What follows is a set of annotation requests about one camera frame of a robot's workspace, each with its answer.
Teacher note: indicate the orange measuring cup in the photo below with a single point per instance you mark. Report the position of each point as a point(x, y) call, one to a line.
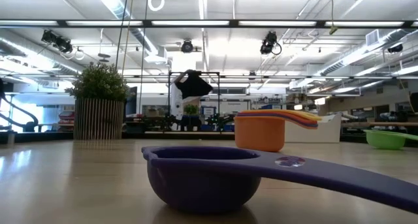
point(259, 136)

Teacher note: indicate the dark blue measuring cup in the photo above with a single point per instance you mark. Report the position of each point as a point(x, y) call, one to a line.
point(202, 185)

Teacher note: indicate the yellow measuring cup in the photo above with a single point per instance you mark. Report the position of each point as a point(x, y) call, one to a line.
point(294, 113)

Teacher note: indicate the green measuring cup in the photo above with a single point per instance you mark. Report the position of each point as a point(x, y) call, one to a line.
point(385, 140)

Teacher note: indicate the black background robot arm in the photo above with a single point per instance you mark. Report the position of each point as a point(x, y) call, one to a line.
point(163, 122)
point(222, 119)

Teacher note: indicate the white plastic basket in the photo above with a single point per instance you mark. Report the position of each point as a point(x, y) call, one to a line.
point(313, 134)

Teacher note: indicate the small potted tree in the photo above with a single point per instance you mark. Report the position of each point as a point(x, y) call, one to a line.
point(191, 109)

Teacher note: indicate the person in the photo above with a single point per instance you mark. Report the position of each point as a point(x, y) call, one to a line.
point(194, 87)

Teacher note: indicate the white round column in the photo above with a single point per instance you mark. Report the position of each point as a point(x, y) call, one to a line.
point(174, 109)

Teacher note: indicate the long ceiling light bar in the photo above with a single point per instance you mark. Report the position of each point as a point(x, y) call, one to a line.
point(196, 23)

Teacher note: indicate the potted plant in slatted pot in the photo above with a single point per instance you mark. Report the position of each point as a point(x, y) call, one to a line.
point(98, 119)

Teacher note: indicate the red storage bin rack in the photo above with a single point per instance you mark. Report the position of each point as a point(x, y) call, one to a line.
point(67, 119)

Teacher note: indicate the black ceiling-mounted device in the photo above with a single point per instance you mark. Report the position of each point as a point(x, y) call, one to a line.
point(395, 48)

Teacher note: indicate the black metal frame stand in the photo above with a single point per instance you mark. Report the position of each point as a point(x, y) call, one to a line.
point(215, 87)

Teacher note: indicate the black ceiling-mounted camera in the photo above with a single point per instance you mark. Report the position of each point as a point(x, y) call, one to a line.
point(187, 46)
point(268, 42)
point(57, 41)

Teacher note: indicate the silver air duct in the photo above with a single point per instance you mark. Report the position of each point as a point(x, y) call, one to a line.
point(385, 38)
point(19, 44)

